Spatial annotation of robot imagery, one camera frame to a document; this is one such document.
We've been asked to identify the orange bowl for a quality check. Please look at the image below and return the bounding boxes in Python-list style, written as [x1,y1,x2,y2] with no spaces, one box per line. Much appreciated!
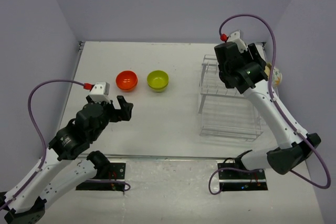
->
[116,70,138,90]
[116,77,138,92]

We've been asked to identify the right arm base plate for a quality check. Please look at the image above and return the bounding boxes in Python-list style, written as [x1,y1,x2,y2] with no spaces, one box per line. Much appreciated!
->
[218,169,268,191]

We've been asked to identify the green bowl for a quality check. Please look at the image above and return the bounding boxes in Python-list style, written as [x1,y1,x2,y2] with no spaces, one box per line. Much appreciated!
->
[146,70,169,90]
[148,78,169,93]

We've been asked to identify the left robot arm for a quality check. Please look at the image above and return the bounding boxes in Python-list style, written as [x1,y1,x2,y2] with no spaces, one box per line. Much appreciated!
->
[1,95,133,223]

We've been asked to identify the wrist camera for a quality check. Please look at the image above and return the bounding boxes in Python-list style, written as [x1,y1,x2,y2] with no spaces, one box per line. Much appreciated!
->
[89,82,111,103]
[227,30,248,53]

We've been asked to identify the white wire dish rack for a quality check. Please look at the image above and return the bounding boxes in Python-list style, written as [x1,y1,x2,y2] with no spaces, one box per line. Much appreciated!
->
[198,55,274,142]

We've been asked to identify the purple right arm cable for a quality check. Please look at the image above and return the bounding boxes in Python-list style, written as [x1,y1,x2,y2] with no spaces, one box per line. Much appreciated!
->
[207,167,263,196]

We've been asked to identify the teal patterned white bowl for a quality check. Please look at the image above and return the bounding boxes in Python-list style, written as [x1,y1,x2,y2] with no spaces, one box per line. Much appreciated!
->
[265,62,271,77]

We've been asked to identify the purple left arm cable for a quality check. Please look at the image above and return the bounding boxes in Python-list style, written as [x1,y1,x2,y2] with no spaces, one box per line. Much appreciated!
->
[0,79,132,209]

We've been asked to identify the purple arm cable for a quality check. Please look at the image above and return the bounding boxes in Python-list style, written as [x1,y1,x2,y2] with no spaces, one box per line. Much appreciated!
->
[0,79,132,209]
[207,167,263,196]

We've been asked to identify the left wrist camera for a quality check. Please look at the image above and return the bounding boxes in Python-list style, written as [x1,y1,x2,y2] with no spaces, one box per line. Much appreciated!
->
[89,82,111,103]

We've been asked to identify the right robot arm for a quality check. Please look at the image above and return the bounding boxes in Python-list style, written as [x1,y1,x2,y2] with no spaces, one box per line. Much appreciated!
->
[214,42,321,178]

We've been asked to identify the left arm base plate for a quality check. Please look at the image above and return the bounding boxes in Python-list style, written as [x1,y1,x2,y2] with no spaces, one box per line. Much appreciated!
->
[76,162,130,193]

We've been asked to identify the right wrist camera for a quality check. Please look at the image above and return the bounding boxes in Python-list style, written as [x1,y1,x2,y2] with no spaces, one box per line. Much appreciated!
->
[227,30,248,53]

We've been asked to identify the yellow floral white bowl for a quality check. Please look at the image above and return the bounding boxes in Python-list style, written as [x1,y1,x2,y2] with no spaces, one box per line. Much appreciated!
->
[271,67,282,88]

